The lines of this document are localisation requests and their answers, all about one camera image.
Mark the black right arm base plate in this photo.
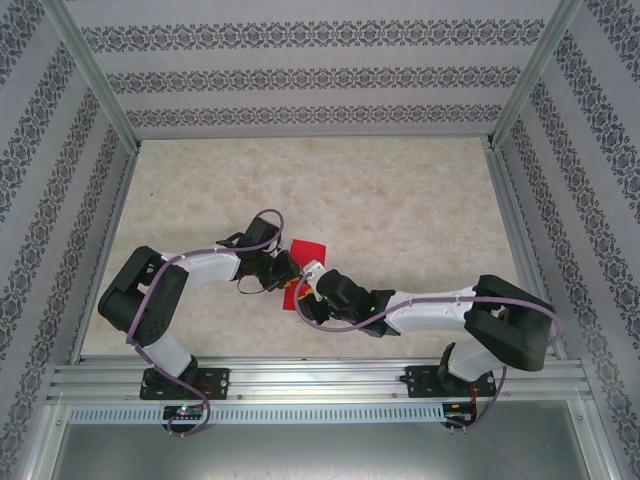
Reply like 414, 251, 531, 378
405, 364, 504, 400

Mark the aluminium side rail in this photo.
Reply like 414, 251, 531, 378
484, 142, 569, 361
69, 147, 144, 364

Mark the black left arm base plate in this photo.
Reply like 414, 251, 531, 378
141, 367, 232, 402

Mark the slotted grey cable duct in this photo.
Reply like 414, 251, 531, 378
67, 403, 447, 426

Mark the aluminium frame post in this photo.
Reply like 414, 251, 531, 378
488, 0, 586, 151
42, 0, 142, 151

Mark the aluminium mounting rail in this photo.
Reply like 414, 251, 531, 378
47, 355, 596, 404

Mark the thin black left gripper cable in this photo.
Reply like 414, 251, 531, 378
236, 275, 274, 297

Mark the grey metal panel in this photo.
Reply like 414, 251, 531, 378
49, 423, 612, 480

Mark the red paper sheet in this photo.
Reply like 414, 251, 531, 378
282, 239, 329, 312

